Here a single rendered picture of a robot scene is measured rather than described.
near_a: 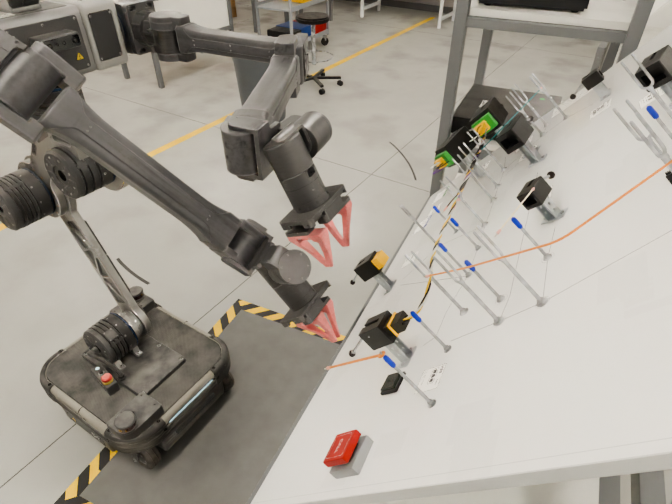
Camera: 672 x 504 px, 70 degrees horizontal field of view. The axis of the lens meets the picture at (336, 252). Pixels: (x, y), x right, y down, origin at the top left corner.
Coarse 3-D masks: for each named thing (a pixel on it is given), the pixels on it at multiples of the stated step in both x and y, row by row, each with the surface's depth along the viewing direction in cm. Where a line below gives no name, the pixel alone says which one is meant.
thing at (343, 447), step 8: (352, 432) 70; (336, 440) 72; (344, 440) 70; (352, 440) 69; (336, 448) 70; (344, 448) 68; (352, 448) 68; (328, 456) 70; (336, 456) 68; (344, 456) 67; (328, 464) 69; (336, 464) 68
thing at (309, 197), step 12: (312, 168) 69; (288, 180) 67; (300, 180) 67; (312, 180) 68; (288, 192) 69; (300, 192) 68; (312, 192) 68; (324, 192) 70; (336, 192) 72; (300, 204) 69; (312, 204) 69; (324, 204) 69; (288, 216) 71; (300, 216) 69; (312, 216) 67; (288, 228) 70
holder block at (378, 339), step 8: (384, 312) 82; (368, 320) 85; (376, 320) 82; (384, 320) 80; (368, 328) 82; (376, 328) 79; (360, 336) 83; (376, 336) 81; (384, 336) 80; (392, 336) 80; (368, 344) 83; (376, 344) 82; (384, 344) 81
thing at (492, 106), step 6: (486, 102) 137; (492, 102) 132; (498, 102) 135; (480, 108) 137; (486, 108) 129; (492, 108) 130; (498, 108) 133; (504, 108) 135; (474, 114) 136; (480, 114) 131; (492, 114) 129; (498, 114) 131; (504, 114) 134; (474, 120) 132; (498, 120) 130; (504, 120) 132; (498, 126) 130; (492, 132) 132
